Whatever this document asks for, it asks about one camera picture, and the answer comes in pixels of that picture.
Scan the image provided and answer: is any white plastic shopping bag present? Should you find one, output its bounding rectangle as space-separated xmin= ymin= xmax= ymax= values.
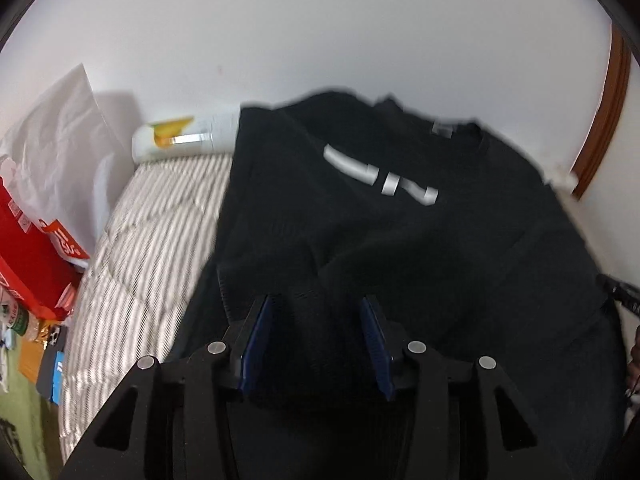
xmin=1 ymin=64 xmax=134 ymax=269

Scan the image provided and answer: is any green bed sheet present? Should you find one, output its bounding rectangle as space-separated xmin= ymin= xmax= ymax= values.
xmin=1 ymin=337 xmax=63 ymax=479

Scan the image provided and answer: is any person right hand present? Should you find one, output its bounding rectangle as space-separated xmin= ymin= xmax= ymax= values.
xmin=626 ymin=326 xmax=640 ymax=398

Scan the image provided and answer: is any wooden bedside table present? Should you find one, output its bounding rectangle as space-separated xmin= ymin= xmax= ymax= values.
xmin=18 ymin=320 xmax=70 ymax=385

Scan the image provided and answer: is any white yellow rolled bolster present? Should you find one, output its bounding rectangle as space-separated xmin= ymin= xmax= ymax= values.
xmin=131 ymin=106 xmax=241 ymax=165

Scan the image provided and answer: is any brown wooden door frame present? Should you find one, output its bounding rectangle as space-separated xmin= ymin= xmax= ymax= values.
xmin=572 ymin=25 xmax=632 ymax=200

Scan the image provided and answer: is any black smartphone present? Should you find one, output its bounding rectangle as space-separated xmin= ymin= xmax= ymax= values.
xmin=36 ymin=325 xmax=67 ymax=402

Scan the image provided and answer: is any plastic drink bottle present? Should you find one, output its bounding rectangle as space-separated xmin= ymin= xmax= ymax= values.
xmin=1 ymin=295 xmax=39 ymax=341

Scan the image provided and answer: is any black sweatshirt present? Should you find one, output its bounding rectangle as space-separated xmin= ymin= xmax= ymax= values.
xmin=170 ymin=92 xmax=626 ymax=479

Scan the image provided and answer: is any blue small box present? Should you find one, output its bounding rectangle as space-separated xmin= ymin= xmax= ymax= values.
xmin=51 ymin=351 xmax=64 ymax=405

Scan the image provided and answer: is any striped quilted mattress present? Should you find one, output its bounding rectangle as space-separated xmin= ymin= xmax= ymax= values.
xmin=58 ymin=154 xmax=232 ymax=458

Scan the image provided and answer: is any red paper shopping bag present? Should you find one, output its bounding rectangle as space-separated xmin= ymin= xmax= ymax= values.
xmin=0 ymin=186 xmax=80 ymax=321

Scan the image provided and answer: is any pink small cup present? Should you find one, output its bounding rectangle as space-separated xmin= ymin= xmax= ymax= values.
xmin=55 ymin=283 xmax=77 ymax=318

